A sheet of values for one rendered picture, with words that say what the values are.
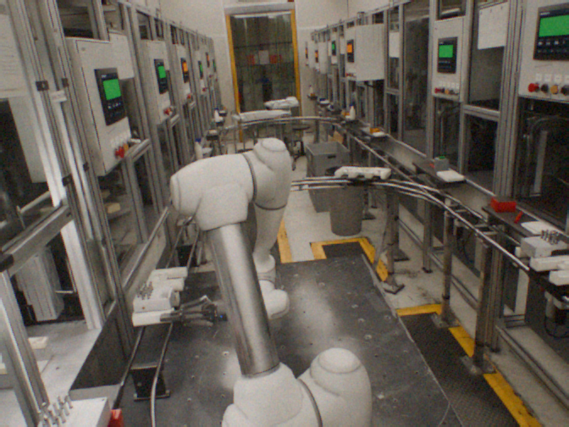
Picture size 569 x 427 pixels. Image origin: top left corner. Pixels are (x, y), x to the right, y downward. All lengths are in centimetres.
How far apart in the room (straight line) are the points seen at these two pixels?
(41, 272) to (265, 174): 85
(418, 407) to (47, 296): 123
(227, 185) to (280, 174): 15
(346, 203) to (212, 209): 313
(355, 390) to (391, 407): 31
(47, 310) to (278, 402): 89
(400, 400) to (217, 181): 87
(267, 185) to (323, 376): 50
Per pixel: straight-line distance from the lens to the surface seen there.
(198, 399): 156
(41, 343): 149
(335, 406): 118
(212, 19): 939
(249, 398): 113
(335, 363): 118
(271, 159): 111
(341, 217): 419
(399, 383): 155
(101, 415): 110
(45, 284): 165
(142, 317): 165
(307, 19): 945
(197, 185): 106
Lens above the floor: 170
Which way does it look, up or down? 20 degrees down
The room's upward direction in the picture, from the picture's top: 5 degrees counter-clockwise
